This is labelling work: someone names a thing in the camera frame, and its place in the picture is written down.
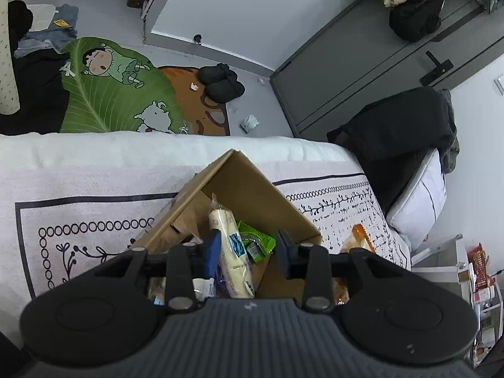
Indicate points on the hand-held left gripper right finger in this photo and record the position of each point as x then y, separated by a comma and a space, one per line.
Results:
285, 252

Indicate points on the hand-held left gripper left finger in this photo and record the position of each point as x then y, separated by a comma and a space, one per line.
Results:
212, 250

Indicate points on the purple cream snack packet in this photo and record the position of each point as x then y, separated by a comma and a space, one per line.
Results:
232, 252

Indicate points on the small green snack packet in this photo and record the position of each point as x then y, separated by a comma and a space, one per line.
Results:
258, 242

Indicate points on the cardboard box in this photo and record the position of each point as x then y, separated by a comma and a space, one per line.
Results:
252, 189

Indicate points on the orange bread packet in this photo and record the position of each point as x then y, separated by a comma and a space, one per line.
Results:
360, 236

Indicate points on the printed blanket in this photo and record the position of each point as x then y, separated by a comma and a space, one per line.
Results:
98, 224

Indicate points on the crumpled white paper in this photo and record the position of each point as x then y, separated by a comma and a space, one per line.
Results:
250, 123

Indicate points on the white pillow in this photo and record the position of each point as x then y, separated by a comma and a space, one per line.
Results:
421, 201

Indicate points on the white desk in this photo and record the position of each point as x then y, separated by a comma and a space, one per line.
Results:
441, 267

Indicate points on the black jacket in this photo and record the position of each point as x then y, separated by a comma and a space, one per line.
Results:
393, 138

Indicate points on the black slipper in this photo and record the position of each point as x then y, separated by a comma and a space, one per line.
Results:
212, 74
226, 88

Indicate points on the cartoon floor mat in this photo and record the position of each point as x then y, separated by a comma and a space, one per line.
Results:
102, 98

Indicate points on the red packet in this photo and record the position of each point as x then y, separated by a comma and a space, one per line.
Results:
478, 265

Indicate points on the grey door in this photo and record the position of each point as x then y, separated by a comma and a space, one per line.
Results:
354, 67

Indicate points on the grey garment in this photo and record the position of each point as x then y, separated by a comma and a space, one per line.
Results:
451, 134

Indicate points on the black door stopper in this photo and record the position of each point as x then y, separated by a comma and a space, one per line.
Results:
197, 39

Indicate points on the black clothes pile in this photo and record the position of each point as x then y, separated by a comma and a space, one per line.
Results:
35, 86

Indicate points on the blue jeans pile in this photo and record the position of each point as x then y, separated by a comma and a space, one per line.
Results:
59, 37

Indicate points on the hanging black bag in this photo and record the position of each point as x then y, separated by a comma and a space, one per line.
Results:
417, 15

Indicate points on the yellow tag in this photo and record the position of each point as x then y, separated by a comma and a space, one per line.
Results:
60, 23

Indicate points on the polka dot cloth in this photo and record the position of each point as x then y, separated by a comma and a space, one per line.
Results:
8, 47

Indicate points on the white cloth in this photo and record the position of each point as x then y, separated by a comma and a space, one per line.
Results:
41, 17

